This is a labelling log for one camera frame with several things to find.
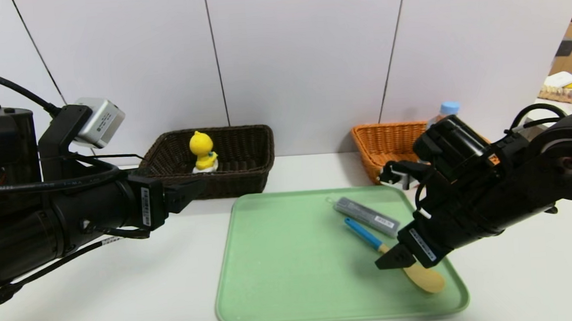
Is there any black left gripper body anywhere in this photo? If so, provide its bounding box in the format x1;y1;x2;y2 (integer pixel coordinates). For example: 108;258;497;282
49;171;171;257

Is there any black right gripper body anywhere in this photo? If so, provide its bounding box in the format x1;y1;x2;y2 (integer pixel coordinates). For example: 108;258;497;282
395;200;487;270

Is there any wooden spoon with blue handle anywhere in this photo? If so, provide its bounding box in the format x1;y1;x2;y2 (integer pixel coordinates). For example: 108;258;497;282
344;212;447;300

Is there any yellow duck toy car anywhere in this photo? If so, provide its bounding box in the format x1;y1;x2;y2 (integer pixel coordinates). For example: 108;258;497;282
188;129;220;175

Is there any clear bottle with blue cap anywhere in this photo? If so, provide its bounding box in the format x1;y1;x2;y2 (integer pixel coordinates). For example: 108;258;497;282
424;100;462;130

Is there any dark brown wicker basket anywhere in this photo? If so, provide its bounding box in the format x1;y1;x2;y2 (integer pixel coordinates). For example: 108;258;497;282
138;124;277;204

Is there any orange wicker basket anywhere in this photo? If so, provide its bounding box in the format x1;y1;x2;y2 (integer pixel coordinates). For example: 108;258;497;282
351;116;501;187

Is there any grey pencil lead case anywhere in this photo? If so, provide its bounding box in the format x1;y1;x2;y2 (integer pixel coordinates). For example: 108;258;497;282
325;193;401;242

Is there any light green plastic tray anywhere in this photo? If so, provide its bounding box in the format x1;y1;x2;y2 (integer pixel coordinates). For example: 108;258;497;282
208;180;471;321

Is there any brown egg tray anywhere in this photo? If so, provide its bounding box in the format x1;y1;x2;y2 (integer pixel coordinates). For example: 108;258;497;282
537;83;572;106

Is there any white flat item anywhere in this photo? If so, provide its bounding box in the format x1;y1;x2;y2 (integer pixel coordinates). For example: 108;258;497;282
543;70;572;89

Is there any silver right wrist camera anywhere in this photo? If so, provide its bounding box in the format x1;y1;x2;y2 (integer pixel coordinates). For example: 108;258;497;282
379;159;420;191

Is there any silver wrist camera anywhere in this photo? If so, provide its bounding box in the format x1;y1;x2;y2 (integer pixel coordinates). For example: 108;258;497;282
379;159;420;191
71;95;128;151

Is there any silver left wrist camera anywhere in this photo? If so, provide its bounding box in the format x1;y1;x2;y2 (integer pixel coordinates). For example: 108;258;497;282
71;95;128;151

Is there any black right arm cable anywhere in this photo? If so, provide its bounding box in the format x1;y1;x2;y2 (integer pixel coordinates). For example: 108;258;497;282
508;102;569;133

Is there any black left camera cable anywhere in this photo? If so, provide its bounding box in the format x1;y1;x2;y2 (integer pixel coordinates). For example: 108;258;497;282
0;64;63;121

